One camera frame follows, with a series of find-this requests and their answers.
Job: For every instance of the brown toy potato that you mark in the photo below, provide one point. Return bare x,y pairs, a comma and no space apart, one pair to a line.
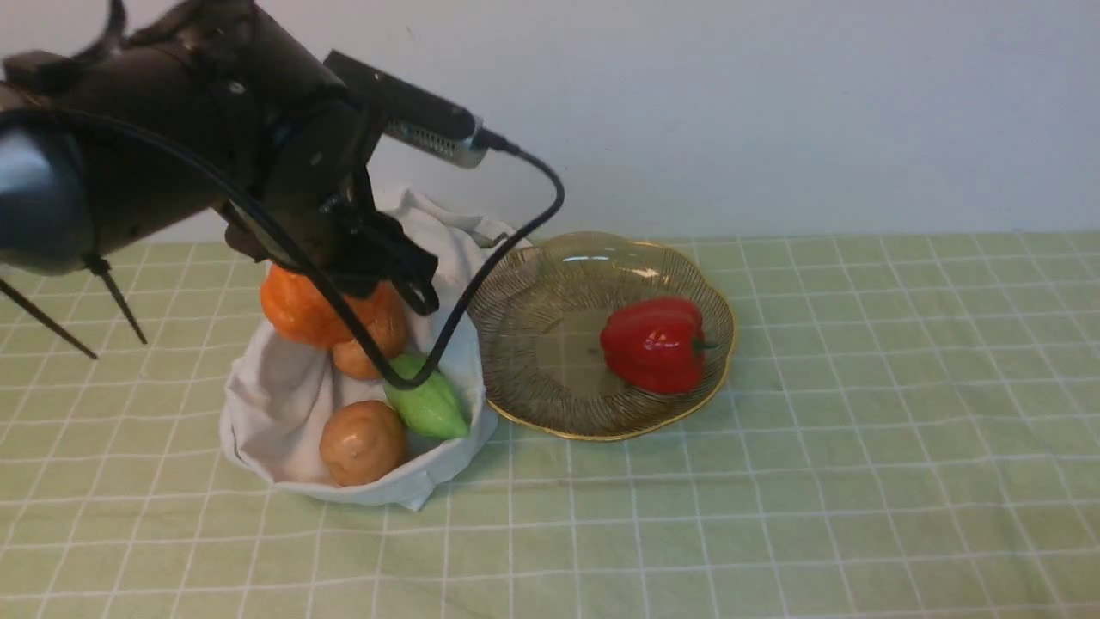
389,331
362,442

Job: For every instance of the amber glass plate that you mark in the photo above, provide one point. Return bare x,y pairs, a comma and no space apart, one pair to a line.
539,317

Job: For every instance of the orange toy pumpkin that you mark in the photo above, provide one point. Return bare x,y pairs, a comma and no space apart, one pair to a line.
300,313

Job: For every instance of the white cloth bag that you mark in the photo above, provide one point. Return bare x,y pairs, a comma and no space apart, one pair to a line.
280,394

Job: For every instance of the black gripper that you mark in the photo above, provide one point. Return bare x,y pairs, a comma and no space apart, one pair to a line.
294,159

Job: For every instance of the brown toy potato front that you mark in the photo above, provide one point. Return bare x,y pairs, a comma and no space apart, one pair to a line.
362,442

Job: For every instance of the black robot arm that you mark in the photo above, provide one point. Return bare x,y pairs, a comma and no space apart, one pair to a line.
212,106

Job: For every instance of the green toy chayote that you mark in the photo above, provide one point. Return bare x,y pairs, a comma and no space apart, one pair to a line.
434,409

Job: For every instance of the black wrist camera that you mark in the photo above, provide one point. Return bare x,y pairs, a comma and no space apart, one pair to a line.
408,114

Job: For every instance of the brown toy potato back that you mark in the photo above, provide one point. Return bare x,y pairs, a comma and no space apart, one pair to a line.
389,331

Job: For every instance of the green checkered tablecloth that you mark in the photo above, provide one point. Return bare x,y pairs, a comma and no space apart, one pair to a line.
909,431

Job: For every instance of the red toy bell pepper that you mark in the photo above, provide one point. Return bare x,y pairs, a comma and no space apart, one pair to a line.
657,345

